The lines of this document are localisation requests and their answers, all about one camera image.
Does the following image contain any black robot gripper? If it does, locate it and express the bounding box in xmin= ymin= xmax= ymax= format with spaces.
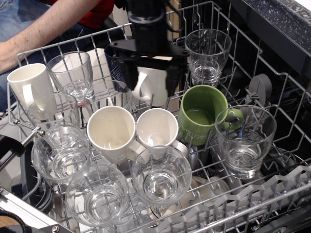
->
xmin=111 ymin=9 xmax=188 ymax=97

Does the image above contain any green ceramic mug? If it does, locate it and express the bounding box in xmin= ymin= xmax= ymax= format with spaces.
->
xmin=178 ymin=85 xmax=244 ymax=146

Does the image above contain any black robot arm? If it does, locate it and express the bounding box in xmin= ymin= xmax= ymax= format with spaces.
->
xmin=111 ymin=0 xmax=189 ymax=97

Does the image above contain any person forearm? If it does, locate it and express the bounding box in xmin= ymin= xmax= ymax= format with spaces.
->
xmin=0 ymin=0 xmax=99 ymax=73

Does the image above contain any tall white mug centre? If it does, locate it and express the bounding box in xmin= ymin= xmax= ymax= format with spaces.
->
xmin=132 ymin=67 xmax=168 ymax=107

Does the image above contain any tall white mug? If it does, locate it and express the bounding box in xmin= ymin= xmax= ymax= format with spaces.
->
xmin=132 ymin=67 xmax=168 ymax=107
xmin=7 ymin=63 xmax=54 ymax=109

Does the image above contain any small white mug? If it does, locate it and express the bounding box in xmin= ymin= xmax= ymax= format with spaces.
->
xmin=136 ymin=108 xmax=188 ymax=156

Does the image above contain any wide white mug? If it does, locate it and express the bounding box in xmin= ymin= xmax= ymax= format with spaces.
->
xmin=87 ymin=106 xmax=146 ymax=164

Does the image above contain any tall white mug left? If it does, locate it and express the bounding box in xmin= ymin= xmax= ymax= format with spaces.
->
xmin=7 ymin=63 xmax=54 ymax=109

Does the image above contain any dark blue cup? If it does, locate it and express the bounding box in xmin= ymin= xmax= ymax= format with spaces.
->
xmin=104 ymin=45 xmax=132 ymax=92

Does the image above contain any clear glass middle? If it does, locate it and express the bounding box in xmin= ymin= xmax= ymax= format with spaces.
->
xmin=84 ymin=80 xmax=133 ymax=116

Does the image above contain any clear glass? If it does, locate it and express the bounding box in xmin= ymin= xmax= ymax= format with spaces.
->
xmin=65 ymin=164 xmax=129 ymax=227
xmin=185 ymin=29 xmax=232 ymax=86
xmin=215 ymin=105 xmax=277 ymax=179
xmin=84 ymin=80 xmax=133 ymax=116
xmin=47 ymin=51 xmax=93 ymax=104
xmin=27 ymin=93 xmax=80 ymax=130
xmin=31 ymin=125 xmax=92 ymax=184
xmin=131 ymin=146 xmax=192 ymax=208

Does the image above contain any clear glass back right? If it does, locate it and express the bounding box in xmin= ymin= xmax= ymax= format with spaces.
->
xmin=185 ymin=29 xmax=232 ymax=86

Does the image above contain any clear glass back left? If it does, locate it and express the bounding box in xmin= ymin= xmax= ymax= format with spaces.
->
xmin=47 ymin=51 xmax=93 ymax=104

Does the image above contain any clear glass front centre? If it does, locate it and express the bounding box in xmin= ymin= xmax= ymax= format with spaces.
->
xmin=131 ymin=146 xmax=192 ymax=208

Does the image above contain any clear glass left rear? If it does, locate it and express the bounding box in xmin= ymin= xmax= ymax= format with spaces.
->
xmin=27 ymin=93 xmax=80 ymax=130

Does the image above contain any grey plastic rack clip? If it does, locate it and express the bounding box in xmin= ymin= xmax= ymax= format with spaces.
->
xmin=246 ymin=73 xmax=272 ymax=107

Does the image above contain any clear glass front left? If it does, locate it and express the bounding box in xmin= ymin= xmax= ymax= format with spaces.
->
xmin=65 ymin=164 xmax=129 ymax=227

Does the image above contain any grey plastic tine row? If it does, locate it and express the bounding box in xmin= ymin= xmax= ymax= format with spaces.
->
xmin=138 ymin=166 xmax=311 ymax=233

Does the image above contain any black clamp with metal screw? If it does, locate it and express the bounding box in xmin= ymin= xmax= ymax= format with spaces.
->
xmin=0 ymin=119 xmax=46 ymax=171

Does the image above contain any grey wire dishwasher rack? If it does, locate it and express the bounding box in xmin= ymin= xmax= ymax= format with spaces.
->
xmin=6 ymin=0 xmax=311 ymax=233

